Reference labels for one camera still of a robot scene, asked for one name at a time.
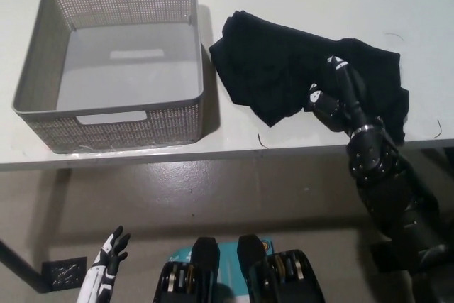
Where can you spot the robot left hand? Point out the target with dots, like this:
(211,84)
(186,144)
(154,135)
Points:
(106,267)

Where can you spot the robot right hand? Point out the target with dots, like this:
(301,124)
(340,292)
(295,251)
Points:
(349,104)

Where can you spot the black t-shirt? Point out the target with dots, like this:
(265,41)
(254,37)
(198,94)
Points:
(269,54)

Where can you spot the black left robot leg block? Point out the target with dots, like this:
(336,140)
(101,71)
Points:
(204,260)

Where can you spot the black robot leg block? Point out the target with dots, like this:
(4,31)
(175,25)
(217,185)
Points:
(283,278)
(204,260)

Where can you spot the black right robot leg block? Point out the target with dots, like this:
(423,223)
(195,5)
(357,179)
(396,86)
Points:
(283,278)

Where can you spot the grey perforated plastic basket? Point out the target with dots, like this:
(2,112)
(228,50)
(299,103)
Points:
(131,58)

